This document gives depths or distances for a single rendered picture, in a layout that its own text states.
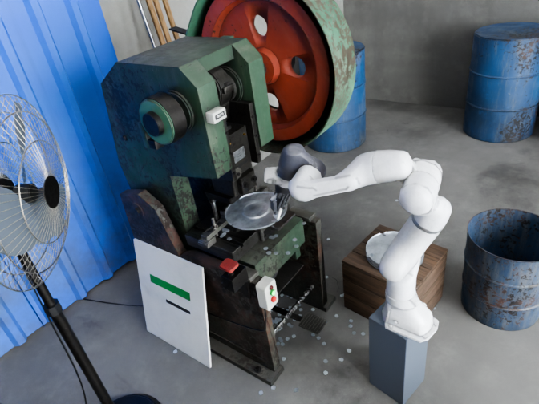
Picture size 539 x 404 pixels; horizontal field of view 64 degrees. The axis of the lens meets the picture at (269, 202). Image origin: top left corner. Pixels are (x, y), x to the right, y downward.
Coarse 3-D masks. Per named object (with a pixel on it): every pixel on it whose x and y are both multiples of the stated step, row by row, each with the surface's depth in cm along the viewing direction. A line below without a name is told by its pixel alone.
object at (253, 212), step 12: (264, 192) 211; (240, 204) 205; (252, 204) 203; (264, 204) 201; (228, 216) 199; (240, 216) 197; (252, 216) 195; (264, 216) 194; (240, 228) 189; (252, 228) 188
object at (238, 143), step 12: (240, 132) 184; (240, 144) 186; (240, 156) 187; (240, 168) 188; (252, 168) 194; (216, 180) 194; (228, 180) 188; (240, 180) 188; (252, 180) 193; (228, 192) 193; (240, 192) 192
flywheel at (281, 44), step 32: (224, 0) 191; (256, 0) 185; (288, 0) 172; (224, 32) 204; (256, 32) 196; (288, 32) 184; (320, 32) 173; (288, 64) 193; (320, 64) 179; (288, 96) 201; (320, 96) 187; (288, 128) 207
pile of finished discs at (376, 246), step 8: (384, 232) 236; (392, 232) 235; (368, 240) 232; (376, 240) 232; (384, 240) 231; (368, 248) 227; (376, 248) 226; (384, 248) 225; (368, 256) 224; (376, 256) 222; (376, 264) 218
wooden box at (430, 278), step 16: (352, 256) 230; (432, 256) 222; (352, 272) 226; (368, 272) 218; (432, 272) 217; (352, 288) 233; (368, 288) 224; (384, 288) 215; (416, 288) 206; (432, 288) 225; (352, 304) 240; (368, 304) 230; (432, 304) 233
